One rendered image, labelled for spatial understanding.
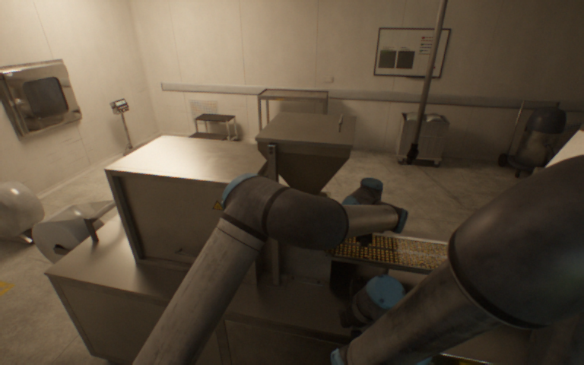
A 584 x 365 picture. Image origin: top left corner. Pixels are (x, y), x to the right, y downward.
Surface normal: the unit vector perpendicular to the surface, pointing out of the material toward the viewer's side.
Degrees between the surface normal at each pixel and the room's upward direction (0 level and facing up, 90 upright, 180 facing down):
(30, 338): 0
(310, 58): 90
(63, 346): 0
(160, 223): 90
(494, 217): 52
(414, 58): 90
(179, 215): 90
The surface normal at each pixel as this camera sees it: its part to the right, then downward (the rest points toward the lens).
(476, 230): -0.86, -0.49
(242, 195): -0.41, -0.43
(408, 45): -0.22, 0.47
